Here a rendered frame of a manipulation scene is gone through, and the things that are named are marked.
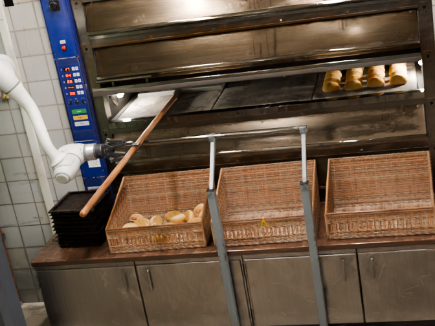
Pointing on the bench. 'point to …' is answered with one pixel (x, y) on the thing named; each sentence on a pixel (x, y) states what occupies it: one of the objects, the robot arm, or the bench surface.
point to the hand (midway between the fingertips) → (133, 148)
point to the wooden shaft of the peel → (125, 159)
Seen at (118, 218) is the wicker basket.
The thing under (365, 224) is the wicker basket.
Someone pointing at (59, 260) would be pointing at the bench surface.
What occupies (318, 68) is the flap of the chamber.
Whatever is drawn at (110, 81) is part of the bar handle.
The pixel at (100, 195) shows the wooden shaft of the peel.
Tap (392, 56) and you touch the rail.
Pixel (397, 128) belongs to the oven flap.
